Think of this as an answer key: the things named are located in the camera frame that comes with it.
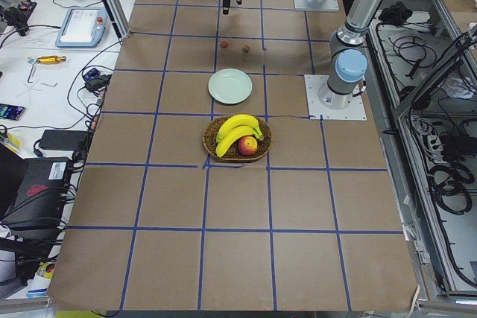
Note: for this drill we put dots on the light green plate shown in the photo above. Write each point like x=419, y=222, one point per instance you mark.
x=230, y=86

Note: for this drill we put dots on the yellow banana bunch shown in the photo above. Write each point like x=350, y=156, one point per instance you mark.
x=235, y=128

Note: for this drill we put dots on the teach pendant tablet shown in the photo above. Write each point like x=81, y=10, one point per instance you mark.
x=83, y=27

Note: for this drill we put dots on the red apple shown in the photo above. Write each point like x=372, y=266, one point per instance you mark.
x=247, y=145

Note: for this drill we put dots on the woven wicker basket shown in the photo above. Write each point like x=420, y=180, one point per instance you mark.
x=233, y=155

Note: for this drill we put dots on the black power adapter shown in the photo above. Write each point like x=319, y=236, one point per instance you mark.
x=65, y=140

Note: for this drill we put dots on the smartphone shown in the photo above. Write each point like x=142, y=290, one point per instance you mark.
x=11, y=112

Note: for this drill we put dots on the black computer box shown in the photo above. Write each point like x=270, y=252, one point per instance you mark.
x=37, y=210

